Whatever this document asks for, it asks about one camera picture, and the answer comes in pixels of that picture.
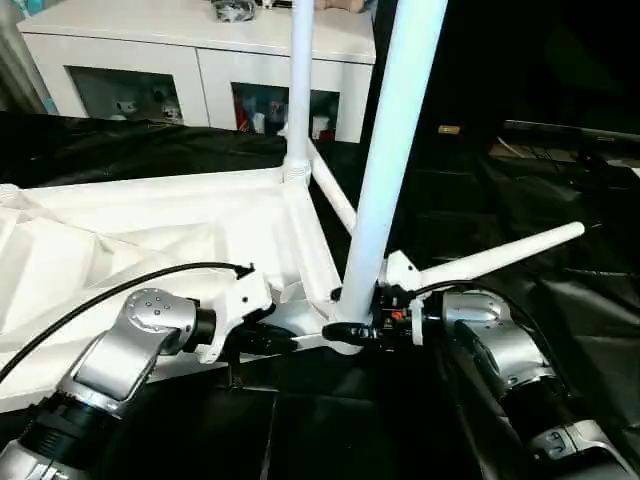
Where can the white plastic table leg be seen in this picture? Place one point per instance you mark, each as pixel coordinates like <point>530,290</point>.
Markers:
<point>500,255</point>
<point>335,195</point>
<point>395,140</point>
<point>300,80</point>

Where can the white plastic table top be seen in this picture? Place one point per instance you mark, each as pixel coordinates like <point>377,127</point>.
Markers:
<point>150,220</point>

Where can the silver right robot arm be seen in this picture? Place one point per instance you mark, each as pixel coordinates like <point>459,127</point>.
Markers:
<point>500,350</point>

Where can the black work surface mat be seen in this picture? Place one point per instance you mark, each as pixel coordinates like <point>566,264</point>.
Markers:
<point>560,320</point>

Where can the dark black cabinet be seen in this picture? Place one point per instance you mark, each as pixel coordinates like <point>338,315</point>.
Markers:
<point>540,50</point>

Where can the brown teddy bear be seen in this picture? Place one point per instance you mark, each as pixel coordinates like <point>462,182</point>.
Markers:
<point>345,4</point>

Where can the white glass-door cabinet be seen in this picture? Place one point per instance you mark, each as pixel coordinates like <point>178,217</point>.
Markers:
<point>150,30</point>

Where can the small grey cabinet ornament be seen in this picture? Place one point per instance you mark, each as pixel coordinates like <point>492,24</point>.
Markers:
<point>235,8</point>

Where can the grey curtain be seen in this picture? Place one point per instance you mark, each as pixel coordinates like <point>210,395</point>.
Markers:
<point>15,50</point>

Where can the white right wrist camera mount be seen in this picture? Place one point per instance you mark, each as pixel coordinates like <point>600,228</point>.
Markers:
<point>400,272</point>

